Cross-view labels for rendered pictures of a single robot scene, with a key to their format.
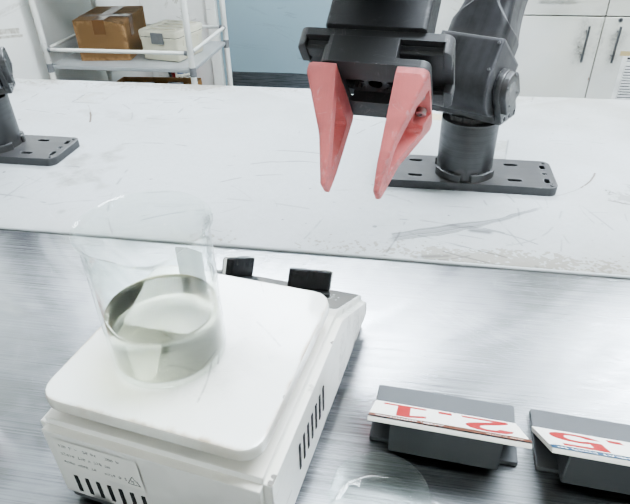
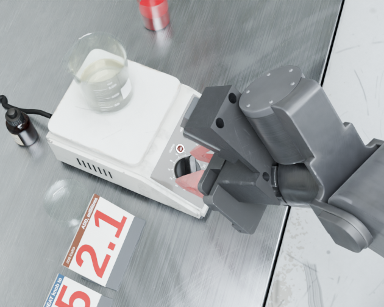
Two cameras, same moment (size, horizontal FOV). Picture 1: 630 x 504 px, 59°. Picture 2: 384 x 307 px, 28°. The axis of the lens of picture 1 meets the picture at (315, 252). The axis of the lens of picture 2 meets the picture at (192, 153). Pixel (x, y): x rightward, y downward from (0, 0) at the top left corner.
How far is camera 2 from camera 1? 0.76 m
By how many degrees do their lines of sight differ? 65
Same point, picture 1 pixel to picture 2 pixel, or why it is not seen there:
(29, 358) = (200, 37)
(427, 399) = (129, 243)
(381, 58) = (213, 160)
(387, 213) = (350, 267)
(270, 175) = not seen: outside the picture
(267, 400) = (70, 133)
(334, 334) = (129, 174)
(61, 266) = (292, 30)
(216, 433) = (57, 114)
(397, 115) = (189, 178)
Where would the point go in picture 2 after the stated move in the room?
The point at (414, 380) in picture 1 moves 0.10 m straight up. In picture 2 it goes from (148, 242) to (137, 213)
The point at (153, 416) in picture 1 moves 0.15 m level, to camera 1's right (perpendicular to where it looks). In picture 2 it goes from (71, 91) to (47, 212)
